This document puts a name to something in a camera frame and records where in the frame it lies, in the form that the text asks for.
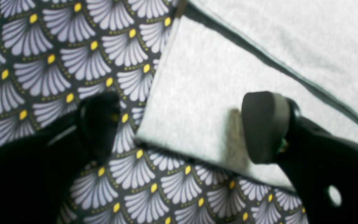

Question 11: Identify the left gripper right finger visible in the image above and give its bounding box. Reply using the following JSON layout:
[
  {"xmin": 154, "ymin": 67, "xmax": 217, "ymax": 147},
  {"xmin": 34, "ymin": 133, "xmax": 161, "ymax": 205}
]
[{"xmin": 241, "ymin": 91, "xmax": 358, "ymax": 224}]

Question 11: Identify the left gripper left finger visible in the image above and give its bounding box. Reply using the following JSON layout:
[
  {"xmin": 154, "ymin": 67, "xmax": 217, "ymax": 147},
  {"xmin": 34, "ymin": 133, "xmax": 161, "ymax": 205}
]
[{"xmin": 0, "ymin": 92, "xmax": 121, "ymax": 224}]

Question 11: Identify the light grey T-shirt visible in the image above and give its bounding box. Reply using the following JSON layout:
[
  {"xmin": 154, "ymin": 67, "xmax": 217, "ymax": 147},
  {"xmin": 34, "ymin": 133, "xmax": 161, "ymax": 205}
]
[{"xmin": 135, "ymin": 0, "xmax": 358, "ymax": 190}]

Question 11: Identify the fan-patterned grey tablecloth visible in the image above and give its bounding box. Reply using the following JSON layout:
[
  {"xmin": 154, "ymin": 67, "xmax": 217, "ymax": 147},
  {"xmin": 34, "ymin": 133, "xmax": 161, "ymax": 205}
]
[{"xmin": 0, "ymin": 0, "xmax": 309, "ymax": 224}]

